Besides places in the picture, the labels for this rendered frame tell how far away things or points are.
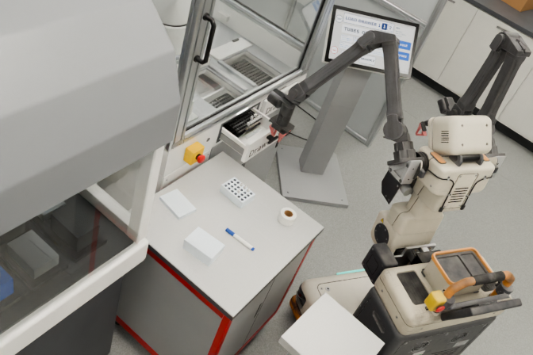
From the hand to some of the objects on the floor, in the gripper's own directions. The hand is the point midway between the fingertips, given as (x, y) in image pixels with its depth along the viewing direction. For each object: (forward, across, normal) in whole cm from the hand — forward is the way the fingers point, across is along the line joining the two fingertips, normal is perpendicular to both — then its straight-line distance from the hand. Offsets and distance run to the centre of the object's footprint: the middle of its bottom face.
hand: (276, 138), depth 247 cm
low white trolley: (+90, +12, -44) cm, 101 cm away
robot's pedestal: (+90, +72, -54) cm, 128 cm away
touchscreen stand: (+89, -8, +95) cm, 130 cm away
